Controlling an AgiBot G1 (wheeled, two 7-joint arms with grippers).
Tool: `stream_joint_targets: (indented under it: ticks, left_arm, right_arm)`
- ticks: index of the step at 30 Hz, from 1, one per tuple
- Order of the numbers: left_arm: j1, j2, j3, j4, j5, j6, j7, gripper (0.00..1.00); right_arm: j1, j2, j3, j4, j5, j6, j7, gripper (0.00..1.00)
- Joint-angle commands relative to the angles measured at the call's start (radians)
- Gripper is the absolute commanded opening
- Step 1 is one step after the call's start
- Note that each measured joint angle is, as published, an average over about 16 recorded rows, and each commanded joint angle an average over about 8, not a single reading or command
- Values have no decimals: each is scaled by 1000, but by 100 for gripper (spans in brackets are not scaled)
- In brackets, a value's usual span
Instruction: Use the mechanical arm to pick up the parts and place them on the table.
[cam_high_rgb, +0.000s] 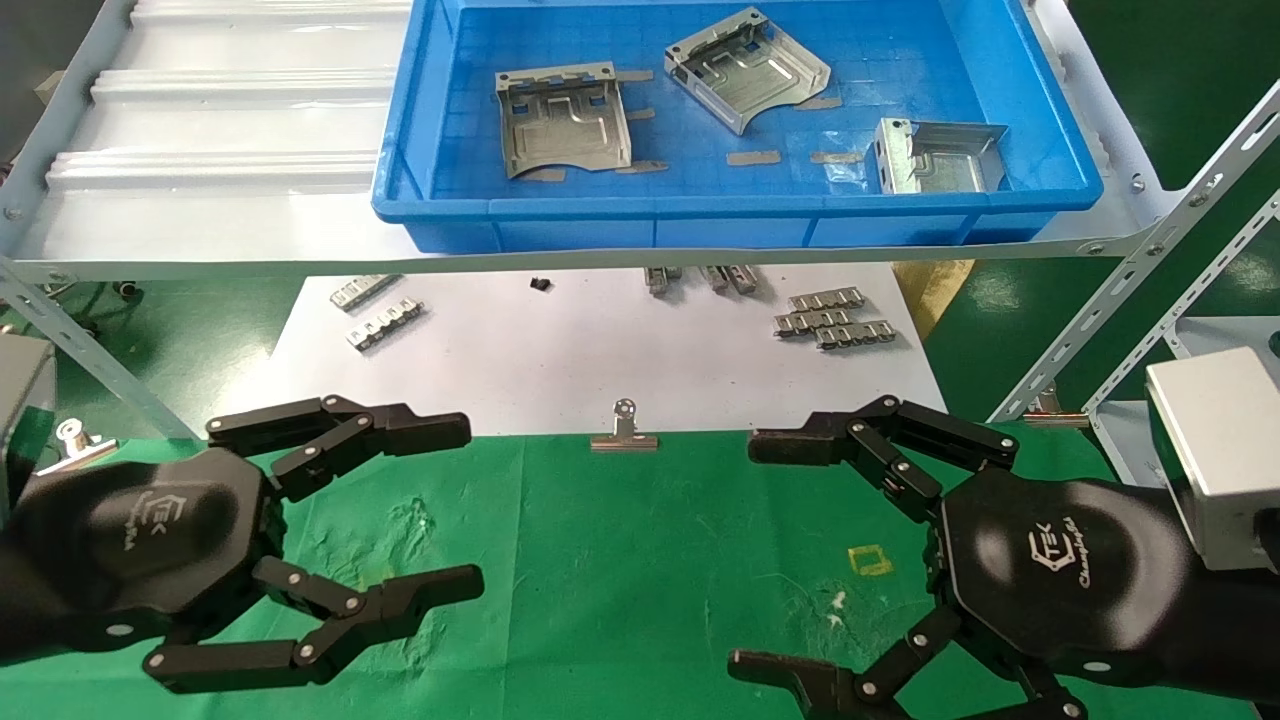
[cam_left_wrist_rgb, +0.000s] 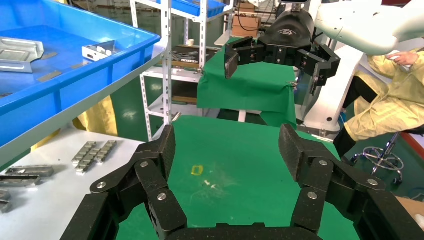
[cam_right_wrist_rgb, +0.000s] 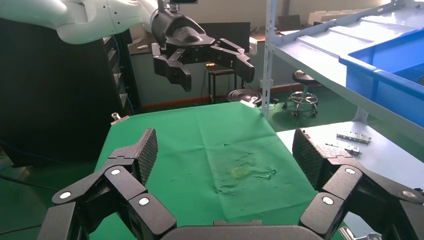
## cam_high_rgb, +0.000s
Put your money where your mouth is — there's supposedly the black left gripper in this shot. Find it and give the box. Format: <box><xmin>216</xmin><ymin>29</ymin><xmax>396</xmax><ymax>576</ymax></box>
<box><xmin>0</xmin><ymin>395</ymin><xmax>486</xmax><ymax>694</ymax></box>

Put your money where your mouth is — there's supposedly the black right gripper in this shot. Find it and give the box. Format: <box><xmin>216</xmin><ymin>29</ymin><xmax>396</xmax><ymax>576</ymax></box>
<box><xmin>728</xmin><ymin>395</ymin><xmax>1206</xmax><ymax>720</ymax></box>

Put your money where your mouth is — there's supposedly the green table cloth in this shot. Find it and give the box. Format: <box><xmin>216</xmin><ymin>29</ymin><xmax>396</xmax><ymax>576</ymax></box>
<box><xmin>0</xmin><ymin>425</ymin><xmax>1280</xmax><ymax>720</ymax></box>

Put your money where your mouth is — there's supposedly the white perforated side rack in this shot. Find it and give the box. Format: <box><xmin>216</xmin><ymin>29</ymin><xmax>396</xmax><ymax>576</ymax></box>
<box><xmin>1085</xmin><ymin>190</ymin><xmax>1280</xmax><ymax>486</ymax></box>

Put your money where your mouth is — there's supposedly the grey sloped shelf board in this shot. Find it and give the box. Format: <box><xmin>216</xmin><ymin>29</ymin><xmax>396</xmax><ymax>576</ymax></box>
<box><xmin>0</xmin><ymin>0</ymin><xmax>1181</xmax><ymax>284</ymax></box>

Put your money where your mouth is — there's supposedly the blue plastic bin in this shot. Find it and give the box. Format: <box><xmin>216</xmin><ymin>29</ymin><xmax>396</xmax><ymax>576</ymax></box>
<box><xmin>372</xmin><ymin>0</ymin><xmax>1104</xmax><ymax>253</ymax></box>

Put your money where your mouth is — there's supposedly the grey perforated shelf post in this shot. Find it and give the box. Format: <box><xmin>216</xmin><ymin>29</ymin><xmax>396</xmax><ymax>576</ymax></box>
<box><xmin>988</xmin><ymin>80</ymin><xmax>1280</xmax><ymax>423</ymax></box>
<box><xmin>0</xmin><ymin>255</ymin><xmax>201</xmax><ymax>443</ymax></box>

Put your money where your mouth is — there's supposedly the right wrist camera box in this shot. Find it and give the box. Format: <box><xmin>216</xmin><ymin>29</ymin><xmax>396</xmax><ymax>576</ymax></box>
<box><xmin>1145</xmin><ymin>347</ymin><xmax>1280</xmax><ymax>573</ymax></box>

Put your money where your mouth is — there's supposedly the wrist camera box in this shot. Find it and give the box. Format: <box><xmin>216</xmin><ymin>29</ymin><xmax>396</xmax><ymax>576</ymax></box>
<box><xmin>1145</xmin><ymin>347</ymin><xmax>1280</xmax><ymax>573</ymax></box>
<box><xmin>0</xmin><ymin>335</ymin><xmax>57</xmax><ymax>521</ymax></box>

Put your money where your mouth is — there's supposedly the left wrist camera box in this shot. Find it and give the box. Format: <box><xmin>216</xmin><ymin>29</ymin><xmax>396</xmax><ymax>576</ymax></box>
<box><xmin>0</xmin><ymin>335</ymin><xmax>57</xmax><ymax>521</ymax></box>

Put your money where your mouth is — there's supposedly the bent sheet metal bracket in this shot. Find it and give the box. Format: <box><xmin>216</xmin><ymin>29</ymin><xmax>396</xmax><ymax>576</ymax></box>
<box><xmin>495</xmin><ymin>62</ymin><xmax>633</xmax><ymax>181</ymax></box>
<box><xmin>876</xmin><ymin>118</ymin><xmax>1008</xmax><ymax>194</ymax></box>
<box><xmin>664</xmin><ymin>8</ymin><xmax>831</xmax><ymax>136</ymax></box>

